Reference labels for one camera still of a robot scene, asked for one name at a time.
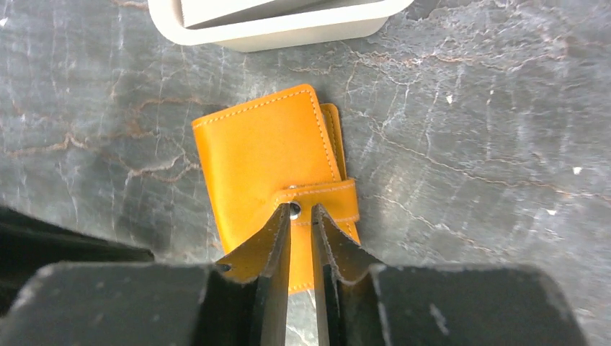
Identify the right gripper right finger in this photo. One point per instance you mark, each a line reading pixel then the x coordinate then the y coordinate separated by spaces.
pixel 361 300

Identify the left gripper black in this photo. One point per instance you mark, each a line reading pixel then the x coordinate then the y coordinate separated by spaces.
pixel 28 243

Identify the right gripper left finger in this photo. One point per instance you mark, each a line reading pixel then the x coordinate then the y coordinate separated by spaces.
pixel 241 299

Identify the orange card holder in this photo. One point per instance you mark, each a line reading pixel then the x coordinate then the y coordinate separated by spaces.
pixel 285 147

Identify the white rectangular tray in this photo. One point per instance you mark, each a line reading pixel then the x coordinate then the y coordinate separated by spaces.
pixel 338 20

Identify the stack of credit cards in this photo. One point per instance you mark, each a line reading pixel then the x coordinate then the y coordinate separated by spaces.
pixel 198 14

